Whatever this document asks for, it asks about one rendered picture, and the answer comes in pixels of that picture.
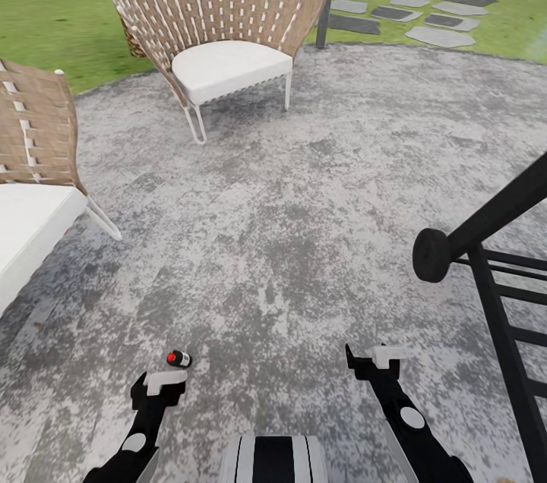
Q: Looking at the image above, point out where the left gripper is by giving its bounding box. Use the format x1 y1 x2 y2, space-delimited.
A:
130 373 186 420

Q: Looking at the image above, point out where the robot trunk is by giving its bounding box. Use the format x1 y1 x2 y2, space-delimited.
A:
220 436 327 483

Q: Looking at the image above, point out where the pesticide atomizer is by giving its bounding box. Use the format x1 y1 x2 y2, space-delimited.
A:
167 350 192 370

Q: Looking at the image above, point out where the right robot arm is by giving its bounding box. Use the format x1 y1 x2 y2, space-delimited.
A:
345 343 474 483

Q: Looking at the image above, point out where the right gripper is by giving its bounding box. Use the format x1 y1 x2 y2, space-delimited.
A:
345 344 400 395

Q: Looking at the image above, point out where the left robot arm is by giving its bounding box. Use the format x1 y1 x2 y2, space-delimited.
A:
82 369 187 483

